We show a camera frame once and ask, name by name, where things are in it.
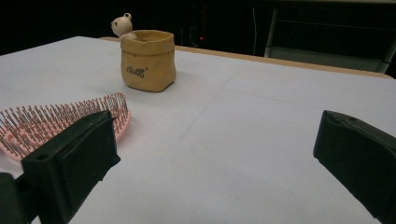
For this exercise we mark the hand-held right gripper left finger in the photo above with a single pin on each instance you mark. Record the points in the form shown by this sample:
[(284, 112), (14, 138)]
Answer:
[(71, 168)]

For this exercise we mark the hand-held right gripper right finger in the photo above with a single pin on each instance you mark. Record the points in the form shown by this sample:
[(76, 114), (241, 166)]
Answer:
[(361, 155)]

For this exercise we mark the pink hairbrush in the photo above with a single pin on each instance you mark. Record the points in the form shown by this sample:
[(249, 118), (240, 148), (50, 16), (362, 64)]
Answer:
[(34, 124)]

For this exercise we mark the white metal stand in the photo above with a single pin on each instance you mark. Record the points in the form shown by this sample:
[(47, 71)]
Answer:
[(311, 56)]

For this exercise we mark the wooden table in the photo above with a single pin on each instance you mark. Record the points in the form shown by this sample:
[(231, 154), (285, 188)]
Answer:
[(280, 61)]

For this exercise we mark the small wooden cup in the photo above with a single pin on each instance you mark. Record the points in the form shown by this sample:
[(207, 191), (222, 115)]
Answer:
[(149, 68)]

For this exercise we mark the white table mat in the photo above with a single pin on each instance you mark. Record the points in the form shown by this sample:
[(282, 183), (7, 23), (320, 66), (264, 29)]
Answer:
[(233, 140)]

